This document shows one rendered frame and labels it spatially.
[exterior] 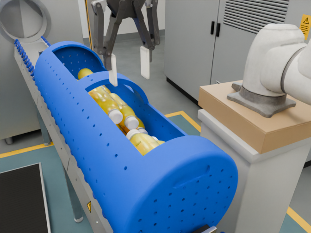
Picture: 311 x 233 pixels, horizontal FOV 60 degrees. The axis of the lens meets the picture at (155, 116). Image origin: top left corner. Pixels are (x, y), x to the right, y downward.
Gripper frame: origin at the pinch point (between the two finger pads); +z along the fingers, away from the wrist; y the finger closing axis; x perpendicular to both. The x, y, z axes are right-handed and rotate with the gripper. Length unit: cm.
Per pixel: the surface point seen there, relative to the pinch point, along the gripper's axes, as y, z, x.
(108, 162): 10.9, 13.7, 11.9
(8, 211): 45, 117, -94
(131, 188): 10.5, 13.1, 21.0
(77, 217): 8, 127, -76
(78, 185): 12.9, 44.6, -17.3
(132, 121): -5.0, 21.1, -10.5
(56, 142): 13, 45, -47
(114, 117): 0.6, 17.9, -10.3
